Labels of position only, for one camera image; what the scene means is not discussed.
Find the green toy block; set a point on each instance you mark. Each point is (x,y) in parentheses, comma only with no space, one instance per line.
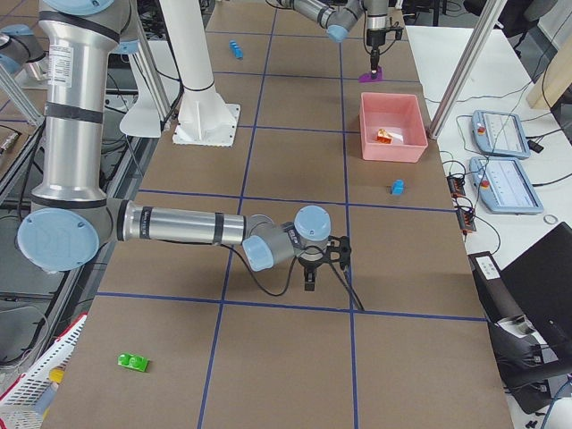
(133,362)

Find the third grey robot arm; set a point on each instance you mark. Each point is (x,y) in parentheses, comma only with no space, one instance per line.
(23,57)

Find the orange connector board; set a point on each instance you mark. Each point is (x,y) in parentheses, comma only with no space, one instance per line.
(466,219)
(456,184)

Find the orange sloped toy block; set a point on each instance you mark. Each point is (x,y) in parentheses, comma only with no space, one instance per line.
(384,137)

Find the aluminium frame post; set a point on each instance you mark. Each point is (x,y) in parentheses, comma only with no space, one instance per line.
(480,34)

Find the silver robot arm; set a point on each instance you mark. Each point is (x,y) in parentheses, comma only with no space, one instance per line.
(71,218)
(339,15)

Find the black laptop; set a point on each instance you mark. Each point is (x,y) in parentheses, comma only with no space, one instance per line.
(539,280)

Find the purple sloped toy block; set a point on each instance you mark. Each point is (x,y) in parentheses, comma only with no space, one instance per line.
(372,76)

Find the upper orange connector board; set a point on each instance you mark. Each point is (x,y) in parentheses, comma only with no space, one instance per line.
(456,184)

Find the white perforated basket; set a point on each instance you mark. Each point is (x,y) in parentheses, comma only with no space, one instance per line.
(25,403)

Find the small blue toy block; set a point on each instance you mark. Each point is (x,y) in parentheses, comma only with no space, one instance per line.
(397,188)

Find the lower orange connector board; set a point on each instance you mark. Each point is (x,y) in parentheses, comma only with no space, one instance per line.
(466,219)

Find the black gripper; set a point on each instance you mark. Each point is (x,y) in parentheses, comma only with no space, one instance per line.
(374,37)
(310,265)

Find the long blue toy block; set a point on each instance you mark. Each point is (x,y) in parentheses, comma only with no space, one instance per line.
(236,49)

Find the lower teach pendant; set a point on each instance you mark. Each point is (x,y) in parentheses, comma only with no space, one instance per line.
(502,185)

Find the upper teach pendant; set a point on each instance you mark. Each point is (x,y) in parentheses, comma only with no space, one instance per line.
(499,134)

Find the pink plastic box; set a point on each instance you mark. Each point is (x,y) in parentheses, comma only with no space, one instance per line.
(400,115)

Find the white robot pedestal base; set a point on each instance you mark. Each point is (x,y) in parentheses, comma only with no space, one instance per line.
(204,118)

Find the teach pendant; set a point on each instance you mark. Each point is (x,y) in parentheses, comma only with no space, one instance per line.
(499,134)
(502,185)

